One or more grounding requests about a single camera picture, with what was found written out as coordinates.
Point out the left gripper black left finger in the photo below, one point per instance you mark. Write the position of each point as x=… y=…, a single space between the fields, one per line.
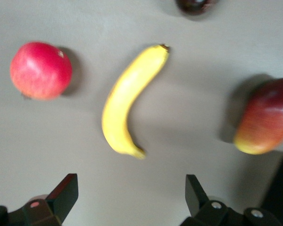
x=61 y=200

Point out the red pomegranate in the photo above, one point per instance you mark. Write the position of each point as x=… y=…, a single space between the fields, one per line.
x=40 y=70

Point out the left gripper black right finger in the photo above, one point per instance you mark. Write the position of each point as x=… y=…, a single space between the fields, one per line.
x=198 y=202

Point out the red yellow mango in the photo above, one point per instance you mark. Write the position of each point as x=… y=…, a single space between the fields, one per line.
x=266 y=122

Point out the yellow banana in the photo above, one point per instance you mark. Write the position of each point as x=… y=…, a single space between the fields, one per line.
x=125 y=99

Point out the dark purple mangosteen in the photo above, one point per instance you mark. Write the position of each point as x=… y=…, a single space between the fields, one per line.
x=195 y=5

